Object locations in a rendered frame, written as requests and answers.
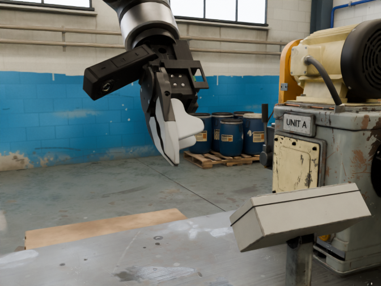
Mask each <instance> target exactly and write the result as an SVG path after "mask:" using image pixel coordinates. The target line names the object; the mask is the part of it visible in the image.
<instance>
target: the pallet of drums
mask: <svg viewBox="0 0 381 286"><path fill-rule="evenodd" d="M194 117H197V118H199V119H201V120H202V122H203V124H204V130H203V131H202V132H201V133H199V134H196V135H194V136H195V138H196V143H195V144H194V145H193V146H190V147H188V149H189V151H183V152H184V153H183V155H184V157H183V158H184V159H186V160H187V161H189V162H191V163H193V164H195V165H197V166H198V167H200V168H202V169H211V168H212V167H213V165H212V164H219V163H221V164H223V165H225V166H227V167H229V166H232V165H237V166H240V165H243V164H242V163H244V164H246V165H251V164H252V161H254V160H260V159H259V157H260V154H261V152H262V151H263V145H265V138H264V123H262V115H261V113H254V112H250V111H235V112H234V113H231V112H213V113H211V115H210V113H194ZM200 154H202V155H204V156H202V155H200ZM240 156H242V157H244V158H242V157H240ZM211 159H212V160H213V161H212V160H211ZM222 159H224V160H222ZM201 161H202V162H201Z"/></svg>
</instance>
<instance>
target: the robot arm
mask: <svg viewBox="0 0 381 286"><path fill-rule="evenodd" d="M102 1H103V2H105V3H106V4H107V5H108V6H110V7H111V8H112V9H114V10H115V12H116V13H117V17H118V22H119V25H120V30H121V33H122V38H123V42H124V47H125V50H126V52H124V53H122V54H119V55H117V56H114V57H112V58H109V59H107V60H105V61H102V62H100V63H98V64H95V65H92V66H90V67H88V68H86V69H85V70H84V79H83V90H84V91H85V92H86V93H87V95H88V96H89V97H90V98H91V99H92V100H94V101H95V100H97V99H99V98H102V97H104V96H106V95H108V94H110V93H112V92H114V91H116V90H118V89H120V88H122V87H124V86H126V85H128V84H130V83H132V82H134V81H137V80H139V81H138V83H139V85H140V86H141V88H140V98H141V106H142V110H143V112H144V114H145V120H146V125H147V129H148V132H149V135H150V137H151V139H152V141H153V143H154V145H155V146H156V148H157V149H158V151H159V152H160V153H161V154H162V156H163V157H164V158H165V159H166V160H167V161H168V162H169V163H170V164H171V165H172V166H173V167H176V166H178V164H179V150H181V149H185V148H188V147H190V146H193V145H194V144H195V143H196V138H195V136H194V135H196V134H199V133H201V132H202V131H203V130H204V124H203V122H202V120H201V119H199V118H197V117H194V113H195V112H196V111H197V109H198V104H197V99H198V96H197V93H198V92H199V90H200V89H209V85H208V83H207V80H206V77H205V74H204V71H203V68H202V66H201V63H200V60H193V57H192V54H191V51H190V49H189V45H188V42H187V40H180V34H179V30H178V28H177V25H176V22H175V18H174V16H173V13H172V10H171V6H170V3H169V1H168V0H102ZM197 69H199V70H200V72H201V75H202V79H203V80H204V81H203V82H196V78H195V76H194V75H195V73H196V71H197Z"/></svg>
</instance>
